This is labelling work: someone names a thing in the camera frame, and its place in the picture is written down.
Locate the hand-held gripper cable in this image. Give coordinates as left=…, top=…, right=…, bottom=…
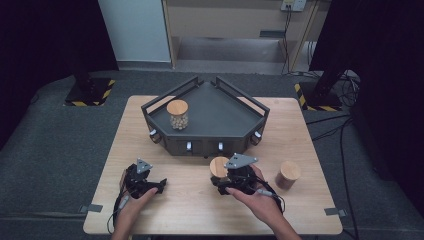
left=254, top=179, right=286, bottom=215
left=106, top=189, right=132, bottom=235

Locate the dark grey corner rack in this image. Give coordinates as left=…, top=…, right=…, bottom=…
left=140, top=75, right=271, bottom=158

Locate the white panel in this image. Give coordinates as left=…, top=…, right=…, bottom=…
left=98, top=0, right=172, bottom=63

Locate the wooden cabinet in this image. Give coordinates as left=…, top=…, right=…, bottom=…
left=161, top=0, right=331, bottom=73

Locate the tangled cable bundle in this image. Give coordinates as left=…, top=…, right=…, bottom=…
left=338, top=69, right=362, bottom=108

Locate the wooden jar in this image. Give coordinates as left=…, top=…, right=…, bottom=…
left=274, top=160, right=302, bottom=191

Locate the black outlet cable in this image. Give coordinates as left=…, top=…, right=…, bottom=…
left=280, top=6, right=294, bottom=75

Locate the black curtain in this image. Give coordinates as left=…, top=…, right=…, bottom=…
left=0, top=0, right=119, bottom=149
left=309, top=0, right=424, bottom=218

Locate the black floor cable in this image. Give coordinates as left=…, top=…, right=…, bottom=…
left=311, top=118, right=360, bottom=240

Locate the right hand-held gripper cable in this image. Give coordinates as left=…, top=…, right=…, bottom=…
left=254, top=179, right=286, bottom=215

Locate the grey tape piece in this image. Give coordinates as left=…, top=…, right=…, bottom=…
left=324, top=207, right=348, bottom=217
left=79, top=203, right=104, bottom=214

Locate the left hand-held gripper cable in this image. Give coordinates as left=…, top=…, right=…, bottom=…
left=106, top=189, right=132, bottom=235

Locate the glass jar of white beans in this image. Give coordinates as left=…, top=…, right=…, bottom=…
left=166, top=99, right=190, bottom=131

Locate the black stand with striped base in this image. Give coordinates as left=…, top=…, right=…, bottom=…
left=293, top=66, right=348, bottom=112
left=64, top=56, right=116, bottom=107

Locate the white wall power outlet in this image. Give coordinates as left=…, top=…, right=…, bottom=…
left=280, top=0, right=308, bottom=12

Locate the person's left hand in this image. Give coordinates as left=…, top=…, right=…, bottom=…
left=114, top=169, right=160, bottom=231

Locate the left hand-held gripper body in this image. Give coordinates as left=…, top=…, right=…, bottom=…
left=123, top=158, right=158, bottom=200

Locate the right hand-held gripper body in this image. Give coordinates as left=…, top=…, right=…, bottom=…
left=223, top=152, right=259, bottom=196

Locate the person's right hand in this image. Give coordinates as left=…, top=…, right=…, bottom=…
left=225, top=163, right=285, bottom=228

